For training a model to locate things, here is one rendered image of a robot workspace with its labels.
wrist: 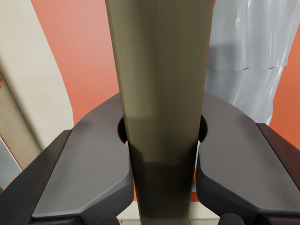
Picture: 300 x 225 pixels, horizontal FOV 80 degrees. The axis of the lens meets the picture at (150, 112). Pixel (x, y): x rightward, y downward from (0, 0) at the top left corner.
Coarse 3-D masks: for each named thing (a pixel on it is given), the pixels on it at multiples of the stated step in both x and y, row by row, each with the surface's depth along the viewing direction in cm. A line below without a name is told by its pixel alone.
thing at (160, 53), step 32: (128, 0) 4; (160, 0) 4; (192, 0) 4; (128, 32) 5; (160, 32) 5; (192, 32) 5; (128, 64) 5; (160, 64) 5; (192, 64) 5; (128, 96) 6; (160, 96) 6; (192, 96) 6; (128, 128) 7; (160, 128) 7; (192, 128) 7; (160, 160) 7; (192, 160) 8; (160, 192) 9; (160, 224) 10
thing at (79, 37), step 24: (48, 0) 14; (72, 0) 13; (96, 0) 13; (48, 24) 14; (72, 24) 14; (96, 24) 14; (72, 48) 15; (96, 48) 15; (72, 72) 16; (96, 72) 16
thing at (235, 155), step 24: (216, 96) 10; (216, 120) 8; (240, 120) 8; (216, 144) 7; (240, 144) 7; (264, 144) 7; (216, 168) 6; (240, 168) 6; (264, 168) 6; (216, 192) 6; (240, 192) 5; (264, 192) 5; (288, 192) 5; (240, 216) 5
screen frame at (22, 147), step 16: (0, 80) 16; (0, 96) 16; (0, 112) 16; (16, 112) 18; (0, 128) 16; (16, 128) 18; (0, 144) 17; (16, 144) 18; (32, 144) 20; (0, 160) 18; (16, 160) 18; (32, 160) 20; (0, 176) 19; (16, 176) 19; (128, 224) 29; (192, 224) 29; (208, 224) 29
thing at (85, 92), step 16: (64, 80) 17; (80, 80) 17; (96, 80) 17; (112, 80) 17; (288, 80) 16; (80, 96) 18; (96, 96) 18; (288, 96) 17; (80, 112) 19; (288, 112) 18; (272, 128) 19; (288, 128) 19; (192, 192) 26
